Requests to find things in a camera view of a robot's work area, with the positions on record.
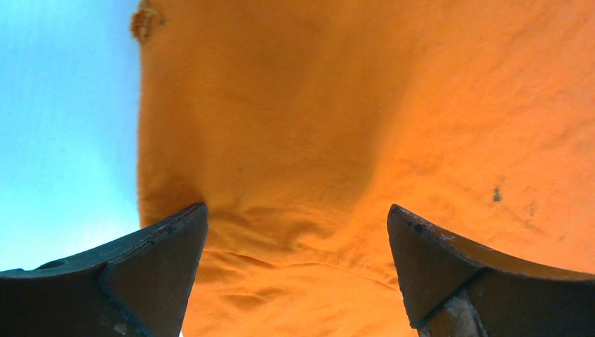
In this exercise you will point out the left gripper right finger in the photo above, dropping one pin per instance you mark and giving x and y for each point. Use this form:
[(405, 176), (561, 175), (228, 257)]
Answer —
[(453, 286)]

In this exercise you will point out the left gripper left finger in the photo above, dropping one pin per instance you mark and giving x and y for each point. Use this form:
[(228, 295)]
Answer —
[(136, 285)]

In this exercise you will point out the orange t-shirt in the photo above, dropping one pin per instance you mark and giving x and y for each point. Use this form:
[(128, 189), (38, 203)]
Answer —
[(299, 123)]

